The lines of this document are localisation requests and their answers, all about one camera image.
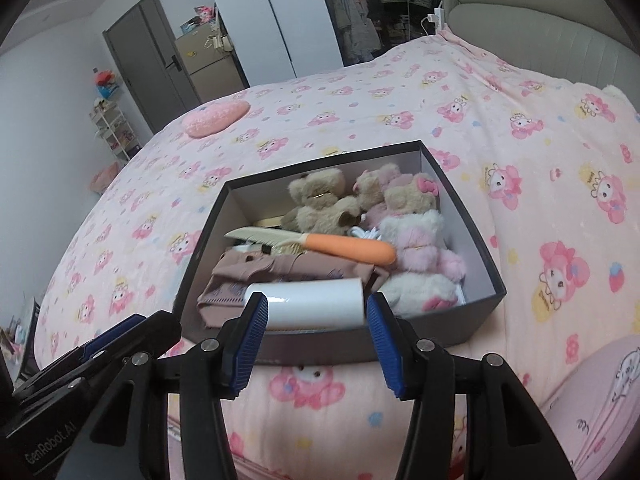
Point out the red and blue plush toy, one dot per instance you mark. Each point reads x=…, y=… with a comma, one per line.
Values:
x=106, y=82

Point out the mauve garment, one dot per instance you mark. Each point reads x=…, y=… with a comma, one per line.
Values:
x=280, y=267

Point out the white plush with pink bow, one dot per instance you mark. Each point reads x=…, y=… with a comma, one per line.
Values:
x=420, y=295

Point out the pink floor basket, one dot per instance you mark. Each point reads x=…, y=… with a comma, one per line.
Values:
x=106, y=180

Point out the grey door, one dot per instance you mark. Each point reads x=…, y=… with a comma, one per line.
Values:
x=145, y=60

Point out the black storage box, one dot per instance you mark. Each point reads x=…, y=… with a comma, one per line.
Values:
x=310, y=349

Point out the pink printed blanket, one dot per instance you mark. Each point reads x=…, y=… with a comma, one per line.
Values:
x=400, y=105

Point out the grey padded headboard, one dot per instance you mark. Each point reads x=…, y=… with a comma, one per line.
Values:
x=530, y=25

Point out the white wall charger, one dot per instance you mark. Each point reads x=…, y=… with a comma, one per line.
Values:
x=437, y=20

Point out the beige cabinet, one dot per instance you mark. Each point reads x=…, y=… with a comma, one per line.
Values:
x=210, y=65

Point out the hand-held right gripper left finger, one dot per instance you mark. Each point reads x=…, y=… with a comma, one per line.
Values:
x=247, y=347

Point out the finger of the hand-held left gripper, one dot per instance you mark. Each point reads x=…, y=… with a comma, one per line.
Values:
x=75, y=370
x=160, y=332

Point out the white wardrobe doors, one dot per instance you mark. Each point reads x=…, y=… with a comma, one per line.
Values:
x=270, y=15

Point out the open closet with clothes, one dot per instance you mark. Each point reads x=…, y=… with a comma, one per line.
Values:
x=370, y=10

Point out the pink printed pillow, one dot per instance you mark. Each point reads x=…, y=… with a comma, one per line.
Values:
x=605, y=400

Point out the boxes on cabinet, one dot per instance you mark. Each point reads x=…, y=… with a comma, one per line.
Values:
x=202, y=20

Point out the white and pink plush bear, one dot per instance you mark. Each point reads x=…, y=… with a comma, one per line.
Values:
x=420, y=245

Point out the pink heart pillow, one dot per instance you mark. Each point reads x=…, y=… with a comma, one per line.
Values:
x=215, y=117

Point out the beige bear with pink bow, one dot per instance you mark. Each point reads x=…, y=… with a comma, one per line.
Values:
x=407, y=195

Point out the pinkish beige teddy bear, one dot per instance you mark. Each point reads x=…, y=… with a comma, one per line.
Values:
x=372, y=185

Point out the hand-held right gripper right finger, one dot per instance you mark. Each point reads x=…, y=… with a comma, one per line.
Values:
x=387, y=347

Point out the white shelf rack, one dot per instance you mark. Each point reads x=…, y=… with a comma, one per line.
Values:
x=115, y=132

